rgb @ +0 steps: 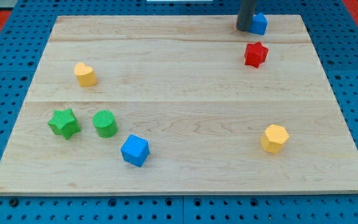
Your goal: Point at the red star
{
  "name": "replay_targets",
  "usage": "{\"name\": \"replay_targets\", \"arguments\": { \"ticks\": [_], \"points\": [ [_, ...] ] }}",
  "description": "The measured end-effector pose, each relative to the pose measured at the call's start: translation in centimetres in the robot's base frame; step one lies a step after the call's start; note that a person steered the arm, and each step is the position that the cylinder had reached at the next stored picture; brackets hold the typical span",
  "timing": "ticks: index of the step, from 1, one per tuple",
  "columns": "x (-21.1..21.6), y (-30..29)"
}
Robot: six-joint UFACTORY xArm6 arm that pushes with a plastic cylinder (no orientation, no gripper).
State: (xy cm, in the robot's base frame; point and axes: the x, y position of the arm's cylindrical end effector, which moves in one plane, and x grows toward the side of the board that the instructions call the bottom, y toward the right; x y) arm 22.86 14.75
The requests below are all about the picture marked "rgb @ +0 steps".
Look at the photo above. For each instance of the yellow hexagon block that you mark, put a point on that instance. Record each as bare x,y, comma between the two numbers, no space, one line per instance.
274,138

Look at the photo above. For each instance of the green star block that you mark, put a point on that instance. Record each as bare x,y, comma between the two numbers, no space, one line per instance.
64,123

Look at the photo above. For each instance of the red star block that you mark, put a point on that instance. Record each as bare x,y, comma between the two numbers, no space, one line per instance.
255,54

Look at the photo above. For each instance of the green cylinder block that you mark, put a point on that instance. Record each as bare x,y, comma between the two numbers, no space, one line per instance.
105,123

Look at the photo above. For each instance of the blue cube block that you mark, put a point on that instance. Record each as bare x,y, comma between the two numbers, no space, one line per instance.
135,150

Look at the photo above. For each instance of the grey cylindrical pointer rod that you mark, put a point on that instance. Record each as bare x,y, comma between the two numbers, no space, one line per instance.
245,15

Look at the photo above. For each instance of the blue triangular block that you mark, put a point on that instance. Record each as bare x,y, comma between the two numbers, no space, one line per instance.
259,24

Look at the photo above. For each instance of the yellow heart block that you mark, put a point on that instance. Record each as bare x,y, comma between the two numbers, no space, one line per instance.
85,75

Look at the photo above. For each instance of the light wooden board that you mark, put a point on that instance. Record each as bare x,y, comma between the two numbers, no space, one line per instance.
180,83

